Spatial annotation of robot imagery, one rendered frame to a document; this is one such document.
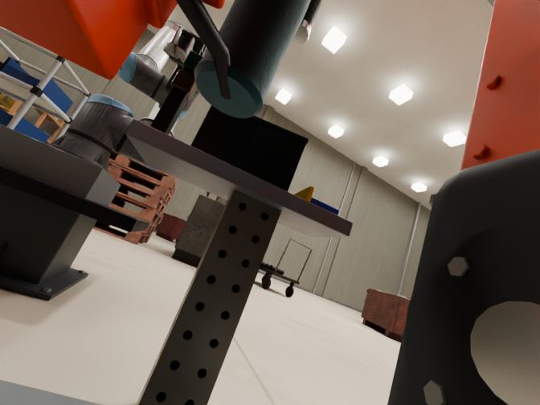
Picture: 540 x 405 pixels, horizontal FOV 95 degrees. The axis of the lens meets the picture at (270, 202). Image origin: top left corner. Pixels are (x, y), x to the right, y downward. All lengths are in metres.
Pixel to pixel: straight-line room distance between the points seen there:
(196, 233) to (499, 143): 2.90
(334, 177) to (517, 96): 11.54
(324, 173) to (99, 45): 11.51
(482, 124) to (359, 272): 12.32
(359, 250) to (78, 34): 12.56
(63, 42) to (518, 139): 0.49
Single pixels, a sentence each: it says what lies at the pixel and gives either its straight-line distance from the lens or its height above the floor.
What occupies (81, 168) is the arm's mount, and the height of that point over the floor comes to 0.38.
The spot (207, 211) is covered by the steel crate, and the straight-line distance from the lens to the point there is 3.11.
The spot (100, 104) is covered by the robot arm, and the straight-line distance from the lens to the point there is 1.14.
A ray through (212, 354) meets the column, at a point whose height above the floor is 0.15.
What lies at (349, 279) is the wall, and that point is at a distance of 12.39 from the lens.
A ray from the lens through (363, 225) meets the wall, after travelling 12.80.
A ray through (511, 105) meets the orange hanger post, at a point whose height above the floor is 0.64.
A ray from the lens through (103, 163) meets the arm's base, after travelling 1.11.
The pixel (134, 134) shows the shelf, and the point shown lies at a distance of 0.46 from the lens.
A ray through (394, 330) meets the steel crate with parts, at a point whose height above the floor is 0.14.
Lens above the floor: 0.31
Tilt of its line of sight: 14 degrees up
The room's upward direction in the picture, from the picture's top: 22 degrees clockwise
